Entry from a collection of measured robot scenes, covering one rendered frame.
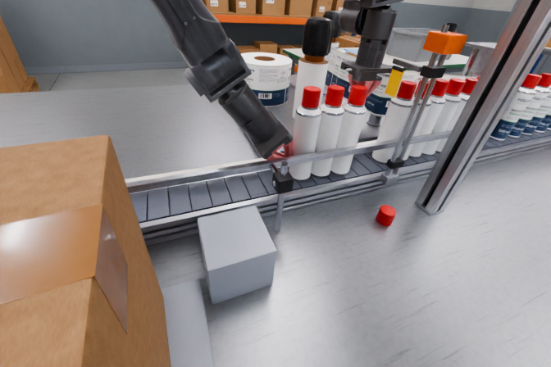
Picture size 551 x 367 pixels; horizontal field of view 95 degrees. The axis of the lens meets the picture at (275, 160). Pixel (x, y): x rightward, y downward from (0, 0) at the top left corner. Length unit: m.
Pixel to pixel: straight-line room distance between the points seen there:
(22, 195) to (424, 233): 0.62
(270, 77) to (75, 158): 0.74
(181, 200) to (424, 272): 0.47
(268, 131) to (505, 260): 0.52
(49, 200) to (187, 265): 0.33
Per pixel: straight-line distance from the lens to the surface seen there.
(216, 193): 0.54
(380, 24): 0.60
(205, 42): 0.37
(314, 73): 0.78
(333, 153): 0.54
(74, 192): 0.20
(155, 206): 0.53
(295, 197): 0.55
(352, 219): 0.59
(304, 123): 0.50
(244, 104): 0.42
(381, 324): 0.48
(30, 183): 0.23
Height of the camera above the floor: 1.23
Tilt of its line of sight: 34 degrees down
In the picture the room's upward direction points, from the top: 5 degrees clockwise
